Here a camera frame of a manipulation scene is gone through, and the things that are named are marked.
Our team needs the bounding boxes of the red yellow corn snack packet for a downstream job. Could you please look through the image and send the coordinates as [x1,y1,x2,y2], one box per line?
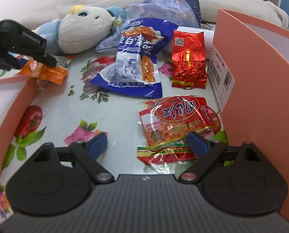
[137,95,222,165]

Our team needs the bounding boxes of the floral bed sheet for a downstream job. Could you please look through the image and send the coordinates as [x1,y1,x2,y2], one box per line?
[0,22,229,225]

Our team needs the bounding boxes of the orange box lid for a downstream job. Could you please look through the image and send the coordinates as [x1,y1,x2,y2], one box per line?
[0,76,39,175]

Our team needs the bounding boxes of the orange snack packet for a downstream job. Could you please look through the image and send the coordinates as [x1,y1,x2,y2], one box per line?
[16,55,74,85]

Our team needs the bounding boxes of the white blue plush duck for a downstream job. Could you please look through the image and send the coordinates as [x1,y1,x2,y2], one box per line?
[34,5,123,55]

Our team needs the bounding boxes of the blue white snack bag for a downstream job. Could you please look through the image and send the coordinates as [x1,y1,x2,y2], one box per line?
[90,17,178,98]

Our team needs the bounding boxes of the red foil tea packet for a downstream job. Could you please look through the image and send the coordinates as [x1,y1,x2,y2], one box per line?
[171,30,207,90]

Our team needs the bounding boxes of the orange open storage box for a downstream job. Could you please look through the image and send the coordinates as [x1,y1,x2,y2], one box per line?
[209,9,289,220]

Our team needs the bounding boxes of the translucent blue tissue bag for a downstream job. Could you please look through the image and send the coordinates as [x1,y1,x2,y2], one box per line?
[95,0,201,53]

